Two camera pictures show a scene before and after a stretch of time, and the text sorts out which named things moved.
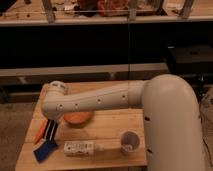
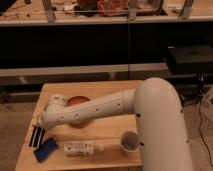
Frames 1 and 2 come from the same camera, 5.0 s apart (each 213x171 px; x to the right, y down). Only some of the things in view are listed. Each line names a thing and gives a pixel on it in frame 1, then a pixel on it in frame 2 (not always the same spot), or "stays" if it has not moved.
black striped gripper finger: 53,131 → 40,138
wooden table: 98,137 stays
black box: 190,59 stays
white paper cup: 129,140 stays
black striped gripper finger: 49,128 → 33,138
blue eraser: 44,150 stays
